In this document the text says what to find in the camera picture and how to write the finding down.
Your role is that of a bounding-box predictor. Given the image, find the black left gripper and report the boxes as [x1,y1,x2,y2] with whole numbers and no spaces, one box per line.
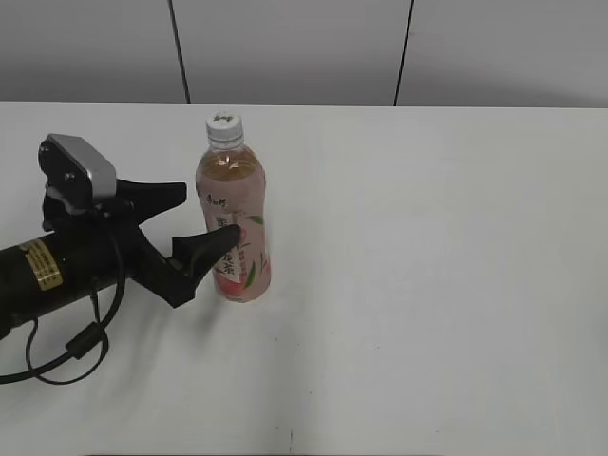
[43,180,239,308]

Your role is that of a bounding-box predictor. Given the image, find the pink oolong tea bottle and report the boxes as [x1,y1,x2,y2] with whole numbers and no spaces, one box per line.
[195,137,271,302]

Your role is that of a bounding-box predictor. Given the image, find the white bottle cap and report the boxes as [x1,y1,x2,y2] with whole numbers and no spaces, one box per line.
[205,111,244,143]

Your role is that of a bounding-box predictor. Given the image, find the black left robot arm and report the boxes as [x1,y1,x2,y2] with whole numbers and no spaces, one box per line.
[1,180,240,336]

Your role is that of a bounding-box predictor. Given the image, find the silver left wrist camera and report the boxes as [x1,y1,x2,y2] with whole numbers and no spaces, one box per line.
[38,133,117,215]

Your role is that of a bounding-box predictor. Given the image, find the black left camera cable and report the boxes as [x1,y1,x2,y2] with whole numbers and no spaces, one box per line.
[0,208,127,386]

